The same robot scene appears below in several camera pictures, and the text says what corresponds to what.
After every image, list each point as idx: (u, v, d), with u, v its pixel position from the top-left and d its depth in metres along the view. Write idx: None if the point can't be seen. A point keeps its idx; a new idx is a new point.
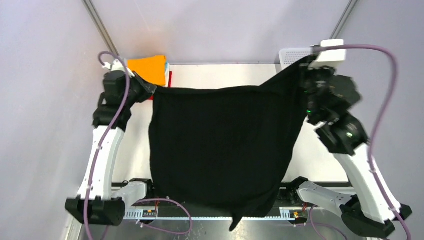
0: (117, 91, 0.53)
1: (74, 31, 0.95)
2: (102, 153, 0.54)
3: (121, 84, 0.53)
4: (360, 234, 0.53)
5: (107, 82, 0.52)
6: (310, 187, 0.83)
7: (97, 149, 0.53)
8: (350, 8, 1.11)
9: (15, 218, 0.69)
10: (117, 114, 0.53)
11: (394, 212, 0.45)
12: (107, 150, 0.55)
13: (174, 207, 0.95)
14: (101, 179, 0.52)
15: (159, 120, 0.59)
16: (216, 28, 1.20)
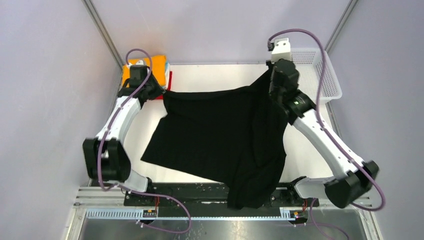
0: (139, 75, 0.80)
1: (74, 31, 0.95)
2: (120, 112, 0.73)
3: (139, 75, 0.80)
4: (342, 205, 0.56)
5: (132, 68, 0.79)
6: (302, 178, 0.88)
7: (119, 107, 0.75)
8: (349, 8, 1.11)
9: (14, 218, 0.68)
10: (133, 92, 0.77)
11: (353, 162, 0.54)
12: (124, 112, 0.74)
13: (174, 206, 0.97)
14: (116, 130, 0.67)
15: (182, 112, 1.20)
16: (216, 27, 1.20)
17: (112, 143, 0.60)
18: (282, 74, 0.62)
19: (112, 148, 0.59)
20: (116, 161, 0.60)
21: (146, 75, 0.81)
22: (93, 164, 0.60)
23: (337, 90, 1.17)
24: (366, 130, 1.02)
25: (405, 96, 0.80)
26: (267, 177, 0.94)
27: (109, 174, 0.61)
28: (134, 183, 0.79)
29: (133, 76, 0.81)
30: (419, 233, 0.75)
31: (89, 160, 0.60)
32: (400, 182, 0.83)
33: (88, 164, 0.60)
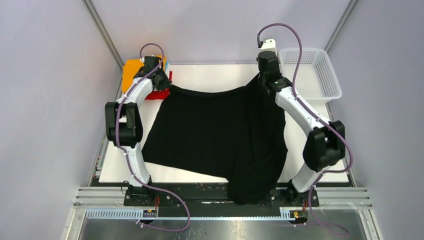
0: (153, 63, 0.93)
1: (74, 31, 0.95)
2: (137, 87, 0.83)
3: (152, 63, 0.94)
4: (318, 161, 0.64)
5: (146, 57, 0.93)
6: None
7: (136, 84, 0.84)
8: (349, 8, 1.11)
9: (14, 219, 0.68)
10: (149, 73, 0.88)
11: (319, 120, 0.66)
12: (140, 88, 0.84)
13: (174, 206, 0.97)
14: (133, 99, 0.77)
15: (184, 107, 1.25)
16: (216, 27, 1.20)
17: (130, 105, 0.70)
18: (263, 59, 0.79)
19: (130, 109, 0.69)
20: (132, 122, 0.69)
21: (158, 63, 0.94)
22: (112, 124, 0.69)
23: (337, 90, 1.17)
24: (365, 130, 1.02)
25: (405, 96, 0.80)
26: (267, 172, 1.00)
27: (125, 135, 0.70)
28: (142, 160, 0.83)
29: (146, 64, 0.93)
30: (419, 232, 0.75)
31: (108, 120, 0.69)
32: (399, 181, 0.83)
33: (107, 124, 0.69)
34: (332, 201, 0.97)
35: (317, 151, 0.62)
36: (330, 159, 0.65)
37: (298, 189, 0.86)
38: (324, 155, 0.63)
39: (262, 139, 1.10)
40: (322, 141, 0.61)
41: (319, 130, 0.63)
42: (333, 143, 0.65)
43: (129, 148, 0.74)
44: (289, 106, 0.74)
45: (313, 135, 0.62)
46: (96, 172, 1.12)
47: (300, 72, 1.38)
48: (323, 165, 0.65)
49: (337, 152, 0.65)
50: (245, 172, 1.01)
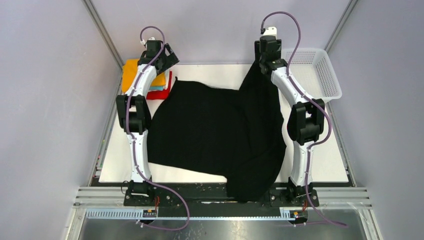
0: (155, 47, 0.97)
1: (74, 31, 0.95)
2: (143, 76, 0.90)
3: (154, 47, 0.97)
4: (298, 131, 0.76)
5: (148, 41, 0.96)
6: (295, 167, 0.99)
7: (140, 72, 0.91)
8: (349, 8, 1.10)
9: (14, 219, 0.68)
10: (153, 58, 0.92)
11: (304, 96, 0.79)
12: (144, 77, 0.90)
13: (174, 206, 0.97)
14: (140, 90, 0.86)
15: (185, 104, 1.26)
16: (216, 27, 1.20)
17: (139, 98, 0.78)
18: (264, 40, 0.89)
19: (139, 102, 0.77)
20: (141, 112, 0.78)
21: (160, 48, 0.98)
22: (123, 115, 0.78)
23: (337, 90, 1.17)
24: (365, 130, 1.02)
25: (405, 96, 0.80)
26: (267, 169, 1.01)
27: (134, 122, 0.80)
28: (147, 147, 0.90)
29: (149, 48, 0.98)
30: (418, 232, 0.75)
31: (120, 111, 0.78)
32: (399, 182, 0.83)
33: (120, 115, 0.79)
34: (332, 201, 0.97)
35: (298, 122, 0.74)
36: (309, 132, 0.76)
37: (296, 183, 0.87)
38: (303, 127, 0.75)
39: (260, 137, 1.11)
40: (302, 114, 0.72)
41: (301, 104, 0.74)
42: (314, 119, 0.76)
43: (137, 134, 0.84)
44: (282, 83, 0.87)
45: (295, 108, 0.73)
46: (96, 172, 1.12)
47: (300, 72, 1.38)
48: (302, 136, 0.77)
49: (315, 127, 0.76)
50: (245, 170, 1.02)
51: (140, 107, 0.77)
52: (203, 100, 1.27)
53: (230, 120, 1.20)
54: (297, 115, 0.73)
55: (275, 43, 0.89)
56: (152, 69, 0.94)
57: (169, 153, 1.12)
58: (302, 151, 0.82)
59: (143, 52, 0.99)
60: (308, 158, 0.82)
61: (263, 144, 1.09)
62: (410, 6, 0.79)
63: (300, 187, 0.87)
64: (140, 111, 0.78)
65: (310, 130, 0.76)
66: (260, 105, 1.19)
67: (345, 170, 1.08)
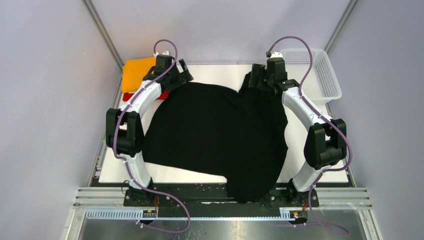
0: (164, 63, 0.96)
1: (73, 31, 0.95)
2: (144, 93, 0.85)
3: (164, 65, 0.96)
4: (318, 155, 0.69)
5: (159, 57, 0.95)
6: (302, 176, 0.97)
7: (142, 88, 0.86)
8: (349, 8, 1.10)
9: (14, 218, 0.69)
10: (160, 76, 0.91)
11: (321, 117, 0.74)
12: (145, 94, 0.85)
13: (174, 206, 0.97)
14: (136, 107, 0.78)
15: (185, 104, 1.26)
16: (216, 28, 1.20)
17: (132, 114, 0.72)
18: (272, 61, 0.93)
19: (131, 118, 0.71)
20: (131, 132, 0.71)
21: (169, 65, 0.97)
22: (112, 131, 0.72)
23: (337, 90, 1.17)
24: (365, 130, 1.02)
25: (405, 96, 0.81)
26: (268, 168, 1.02)
27: (122, 143, 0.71)
28: (139, 169, 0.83)
29: (158, 64, 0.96)
30: (418, 232, 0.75)
31: (109, 126, 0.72)
32: (399, 182, 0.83)
33: (107, 131, 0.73)
34: (332, 201, 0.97)
35: (317, 145, 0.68)
36: (329, 158, 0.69)
37: (297, 189, 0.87)
38: (324, 151, 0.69)
39: (261, 138, 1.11)
40: (321, 135, 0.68)
41: (319, 125, 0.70)
42: (334, 143, 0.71)
43: (128, 157, 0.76)
44: (295, 103, 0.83)
45: (313, 129, 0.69)
46: (96, 173, 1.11)
47: (300, 72, 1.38)
48: (322, 162, 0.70)
49: (336, 151, 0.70)
50: (246, 169, 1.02)
51: (131, 125, 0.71)
52: (202, 101, 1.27)
53: (230, 120, 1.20)
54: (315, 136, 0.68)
55: (283, 65, 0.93)
56: (156, 87, 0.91)
57: (169, 153, 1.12)
58: (315, 172, 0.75)
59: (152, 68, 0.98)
60: (318, 178, 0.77)
61: (263, 143, 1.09)
62: (409, 6, 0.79)
63: (300, 192, 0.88)
64: (131, 130, 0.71)
65: (331, 154, 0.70)
66: (260, 106, 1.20)
67: (345, 170, 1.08)
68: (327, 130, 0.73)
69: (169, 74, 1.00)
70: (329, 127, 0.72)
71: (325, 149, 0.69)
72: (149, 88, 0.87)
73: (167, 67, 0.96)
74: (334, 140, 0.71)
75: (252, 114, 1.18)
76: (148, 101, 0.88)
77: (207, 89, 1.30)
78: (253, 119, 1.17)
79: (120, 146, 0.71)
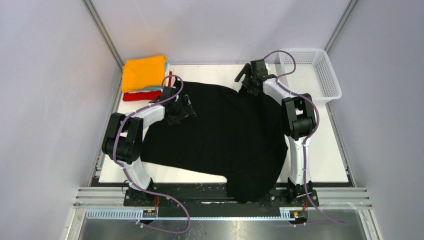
0: (169, 93, 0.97)
1: (74, 32, 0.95)
2: (148, 109, 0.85)
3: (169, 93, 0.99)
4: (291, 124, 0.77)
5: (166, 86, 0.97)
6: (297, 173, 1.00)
7: (148, 105, 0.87)
8: (349, 8, 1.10)
9: (14, 218, 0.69)
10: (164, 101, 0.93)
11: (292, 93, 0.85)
12: (150, 110, 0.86)
13: (174, 206, 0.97)
14: (140, 116, 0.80)
15: None
16: (216, 27, 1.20)
17: (135, 120, 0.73)
18: (253, 61, 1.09)
19: (134, 125, 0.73)
20: (132, 138, 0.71)
21: (174, 94, 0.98)
22: (111, 135, 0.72)
23: (337, 90, 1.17)
24: (365, 130, 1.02)
25: (405, 96, 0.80)
26: (269, 167, 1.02)
27: (120, 149, 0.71)
28: (137, 174, 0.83)
29: (163, 93, 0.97)
30: (418, 232, 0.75)
31: (110, 130, 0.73)
32: (400, 182, 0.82)
33: (107, 133, 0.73)
34: (332, 201, 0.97)
35: (289, 115, 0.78)
36: (301, 127, 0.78)
37: (295, 182, 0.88)
38: (296, 122, 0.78)
39: (259, 138, 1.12)
40: (292, 106, 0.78)
41: (290, 99, 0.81)
42: (304, 114, 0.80)
43: (125, 163, 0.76)
44: (272, 89, 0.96)
45: (285, 102, 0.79)
46: (96, 172, 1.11)
47: (300, 72, 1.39)
48: (296, 131, 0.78)
49: (308, 121, 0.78)
50: (246, 169, 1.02)
51: (133, 131, 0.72)
52: (203, 100, 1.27)
53: (229, 120, 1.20)
54: (287, 107, 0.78)
55: (263, 63, 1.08)
56: (162, 109, 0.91)
57: (169, 153, 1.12)
58: (298, 146, 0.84)
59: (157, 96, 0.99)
60: (303, 153, 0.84)
61: (263, 143, 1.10)
62: (410, 6, 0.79)
63: (300, 186, 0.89)
64: (130, 137, 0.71)
65: (303, 124, 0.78)
66: (259, 107, 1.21)
67: (345, 170, 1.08)
68: (299, 105, 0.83)
69: (174, 105, 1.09)
70: (299, 101, 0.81)
71: (296, 119, 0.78)
72: (155, 107, 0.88)
73: (171, 96, 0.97)
74: (304, 112, 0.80)
75: (251, 114, 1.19)
76: (152, 118, 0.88)
77: (207, 89, 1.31)
78: (251, 119, 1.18)
79: (117, 152, 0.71)
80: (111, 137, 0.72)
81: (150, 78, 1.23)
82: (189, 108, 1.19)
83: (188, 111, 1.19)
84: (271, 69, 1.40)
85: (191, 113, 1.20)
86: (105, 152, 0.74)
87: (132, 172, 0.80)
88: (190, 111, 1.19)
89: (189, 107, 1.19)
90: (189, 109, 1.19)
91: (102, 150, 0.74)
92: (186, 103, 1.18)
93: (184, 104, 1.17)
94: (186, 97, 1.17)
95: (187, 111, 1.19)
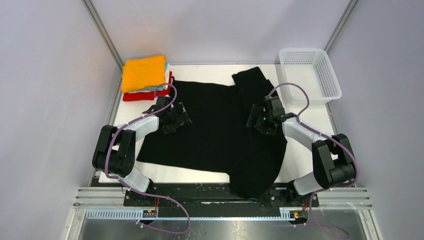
0: (164, 102, 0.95)
1: (74, 32, 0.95)
2: (142, 119, 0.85)
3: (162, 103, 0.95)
4: (328, 173, 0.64)
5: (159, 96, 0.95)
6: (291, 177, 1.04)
7: (142, 116, 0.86)
8: (350, 8, 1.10)
9: (14, 218, 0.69)
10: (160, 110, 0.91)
11: (321, 134, 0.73)
12: (144, 121, 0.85)
13: (174, 206, 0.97)
14: (133, 128, 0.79)
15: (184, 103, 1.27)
16: (216, 27, 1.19)
17: (127, 133, 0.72)
18: (268, 100, 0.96)
19: (126, 137, 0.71)
20: (123, 151, 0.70)
21: (169, 103, 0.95)
22: (102, 149, 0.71)
23: (337, 90, 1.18)
24: (365, 130, 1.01)
25: (405, 96, 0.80)
26: (267, 164, 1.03)
27: (112, 164, 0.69)
28: (134, 181, 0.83)
29: (157, 103, 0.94)
30: (418, 231, 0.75)
31: (101, 144, 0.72)
32: (400, 182, 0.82)
33: (97, 147, 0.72)
34: (332, 201, 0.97)
35: (324, 162, 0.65)
36: (341, 177, 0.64)
37: (299, 192, 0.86)
38: (334, 170, 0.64)
39: (258, 137, 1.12)
40: (327, 151, 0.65)
41: (321, 142, 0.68)
42: (342, 160, 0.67)
43: (119, 177, 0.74)
44: (295, 130, 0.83)
45: (317, 146, 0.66)
46: (96, 172, 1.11)
47: (301, 72, 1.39)
48: (335, 182, 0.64)
49: (348, 169, 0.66)
50: (245, 167, 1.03)
51: (125, 145, 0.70)
52: (203, 99, 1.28)
53: (228, 120, 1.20)
54: (320, 152, 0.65)
55: (279, 101, 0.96)
56: (155, 119, 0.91)
57: (170, 153, 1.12)
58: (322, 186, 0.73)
59: (151, 106, 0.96)
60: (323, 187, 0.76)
61: (263, 141, 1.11)
62: (410, 6, 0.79)
63: (302, 194, 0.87)
64: (121, 149, 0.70)
65: (343, 173, 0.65)
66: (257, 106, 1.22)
67: None
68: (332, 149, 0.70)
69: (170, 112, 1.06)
70: (333, 144, 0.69)
71: (334, 167, 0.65)
72: (148, 118, 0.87)
73: (165, 105, 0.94)
74: (341, 157, 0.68)
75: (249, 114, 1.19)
76: (145, 129, 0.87)
77: (206, 88, 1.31)
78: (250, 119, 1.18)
79: (109, 167, 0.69)
80: (102, 152, 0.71)
81: (150, 79, 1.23)
82: (184, 115, 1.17)
83: (185, 118, 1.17)
84: (271, 69, 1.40)
85: (188, 119, 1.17)
86: (96, 168, 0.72)
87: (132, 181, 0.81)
88: (186, 117, 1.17)
89: (184, 113, 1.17)
90: (186, 116, 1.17)
91: (93, 166, 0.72)
92: (181, 111, 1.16)
93: (179, 111, 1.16)
94: (181, 105, 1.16)
95: (183, 118, 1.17)
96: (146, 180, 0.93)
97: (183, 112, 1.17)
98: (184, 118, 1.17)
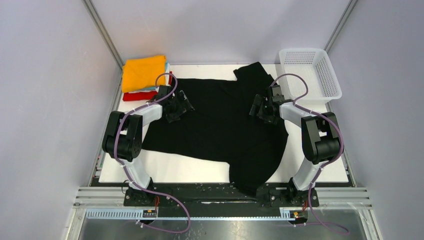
0: (165, 92, 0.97)
1: (73, 31, 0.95)
2: (147, 107, 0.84)
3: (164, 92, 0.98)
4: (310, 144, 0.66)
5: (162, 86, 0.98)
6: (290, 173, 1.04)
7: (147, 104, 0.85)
8: (350, 8, 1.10)
9: (14, 218, 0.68)
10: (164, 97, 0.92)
11: (312, 112, 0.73)
12: (149, 109, 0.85)
13: (174, 206, 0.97)
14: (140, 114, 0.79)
15: None
16: (216, 27, 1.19)
17: (134, 117, 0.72)
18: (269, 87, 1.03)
19: (134, 122, 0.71)
20: (132, 134, 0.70)
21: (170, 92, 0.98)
22: (111, 133, 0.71)
23: (337, 90, 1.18)
24: (366, 130, 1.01)
25: (406, 96, 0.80)
26: (266, 164, 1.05)
27: (121, 147, 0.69)
28: (137, 173, 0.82)
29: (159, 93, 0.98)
30: (418, 232, 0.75)
31: (110, 128, 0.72)
32: (401, 182, 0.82)
33: (107, 131, 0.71)
34: (332, 201, 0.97)
35: (311, 134, 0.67)
36: (326, 150, 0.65)
37: (298, 187, 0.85)
38: (320, 143, 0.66)
39: (258, 136, 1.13)
40: (312, 126, 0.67)
41: (311, 117, 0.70)
42: (329, 136, 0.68)
43: (126, 161, 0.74)
44: (289, 112, 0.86)
45: (305, 120, 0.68)
46: (96, 172, 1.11)
47: (301, 72, 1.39)
48: (320, 156, 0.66)
49: (333, 144, 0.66)
50: (246, 165, 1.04)
51: (133, 128, 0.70)
52: (203, 98, 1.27)
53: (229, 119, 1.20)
54: (307, 126, 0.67)
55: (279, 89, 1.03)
56: (159, 108, 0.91)
57: (170, 153, 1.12)
58: (314, 168, 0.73)
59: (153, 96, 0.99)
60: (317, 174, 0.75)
61: (263, 139, 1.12)
62: (410, 6, 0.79)
63: (301, 190, 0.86)
64: (130, 133, 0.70)
65: (328, 147, 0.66)
66: None
67: (345, 170, 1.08)
68: (322, 126, 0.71)
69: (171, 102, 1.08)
70: (322, 121, 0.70)
71: (320, 141, 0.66)
72: (153, 105, 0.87)
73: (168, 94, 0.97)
74: (329, 134, 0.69)
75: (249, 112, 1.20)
76: (151, 116, 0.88)
77: (206, 87, 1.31)
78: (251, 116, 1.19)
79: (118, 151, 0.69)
80: (110, 136, 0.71)
81: (151, 78, 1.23)
82: (186, 104, 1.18)
83: (186, 106, 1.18)
84: (271, 69, 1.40)
85: (190, 106, 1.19)
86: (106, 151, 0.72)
87: (135, 173, 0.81)
88: (187, 105, 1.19)
89: (186, 102, 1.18)
90: (186, 104, 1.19)
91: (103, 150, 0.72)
92: (182, 99, 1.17)
93: (180, 99, 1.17)
94: (182, 93, 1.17)
95: (185, 107, 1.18)
96: (146, 177, 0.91)
97: (184, 100, 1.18)
98: (186, 105, 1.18)
